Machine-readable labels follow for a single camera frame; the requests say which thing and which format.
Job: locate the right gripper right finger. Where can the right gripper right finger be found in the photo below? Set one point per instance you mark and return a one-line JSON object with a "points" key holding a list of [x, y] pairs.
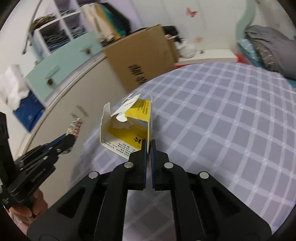
{"points": [[203, 208]]}

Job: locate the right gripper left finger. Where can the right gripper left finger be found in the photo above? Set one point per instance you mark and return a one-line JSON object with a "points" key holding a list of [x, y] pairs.
{"points": [[94, 209]]}

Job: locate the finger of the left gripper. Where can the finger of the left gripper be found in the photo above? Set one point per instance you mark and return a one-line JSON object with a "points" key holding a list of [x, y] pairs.
{"points": [[54, 141], [64, 144]]}

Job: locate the yellow white carton box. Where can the yellow white carton box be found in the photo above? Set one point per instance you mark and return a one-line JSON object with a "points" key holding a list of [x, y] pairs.
{"points": [[124, 131]]}

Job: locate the person's left hand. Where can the person's left hand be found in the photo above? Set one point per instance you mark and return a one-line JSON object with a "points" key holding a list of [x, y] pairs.
{"points": [[25, 214]]}

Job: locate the white low cabinet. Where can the white low cabinet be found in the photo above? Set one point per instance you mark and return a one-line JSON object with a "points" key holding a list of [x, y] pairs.
{"points": [[84, 98]]}

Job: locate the blue gift bag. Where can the blue gift bag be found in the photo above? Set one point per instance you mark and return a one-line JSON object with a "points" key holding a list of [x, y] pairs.
{"points": [[29, 112]]}

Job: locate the white paper shopping bag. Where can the white paper shopping bag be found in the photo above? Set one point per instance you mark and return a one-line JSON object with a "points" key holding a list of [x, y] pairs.
{"points": [[13, 87]]}

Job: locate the teal drawer unit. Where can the teal drawer unit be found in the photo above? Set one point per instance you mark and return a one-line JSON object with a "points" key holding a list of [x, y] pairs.
{"points": [[54, 69]]}

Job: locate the grey checked tablecloth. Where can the grey checked tablecloth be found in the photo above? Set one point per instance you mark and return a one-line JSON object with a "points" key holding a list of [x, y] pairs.
{"points": [[236, 122]]}

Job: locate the metal curved handrail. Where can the metal curved handrail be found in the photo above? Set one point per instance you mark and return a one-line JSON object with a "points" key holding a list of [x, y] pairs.
{"points": [[25, 43]]}

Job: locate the large brown cardboard box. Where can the large brown cardboard box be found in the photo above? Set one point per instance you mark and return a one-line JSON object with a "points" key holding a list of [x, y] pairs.
{"points": [[140, 57]]}

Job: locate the purple white shelf unit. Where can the purple white shelf unit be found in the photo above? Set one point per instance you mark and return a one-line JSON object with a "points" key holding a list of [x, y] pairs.
{"points": [[61, 23]]}

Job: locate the hanging clothes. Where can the hanging clothes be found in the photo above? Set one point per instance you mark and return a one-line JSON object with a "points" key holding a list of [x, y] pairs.
{"points": [[106, 21]]}

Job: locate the white plastic bag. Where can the white plastic bag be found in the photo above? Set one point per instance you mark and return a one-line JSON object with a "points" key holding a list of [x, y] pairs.
{"points": [[187, 49]]}

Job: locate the white foam board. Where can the white foam board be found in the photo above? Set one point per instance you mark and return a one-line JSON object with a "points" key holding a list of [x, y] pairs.
{"points": [[209, 56]]}

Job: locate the red storage box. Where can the red storage box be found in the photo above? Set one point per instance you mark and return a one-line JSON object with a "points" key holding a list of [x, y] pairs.
{"points": [[241, 58]]}

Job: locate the grey folded blanket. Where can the grey folded blanket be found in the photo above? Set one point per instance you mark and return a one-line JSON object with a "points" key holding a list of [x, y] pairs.
{"points": [[275, 49]]}

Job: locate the teal bunk bed frame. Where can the teal bunk bed frame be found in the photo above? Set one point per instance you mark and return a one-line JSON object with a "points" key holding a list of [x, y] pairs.
{"points": [[249, 17]]}

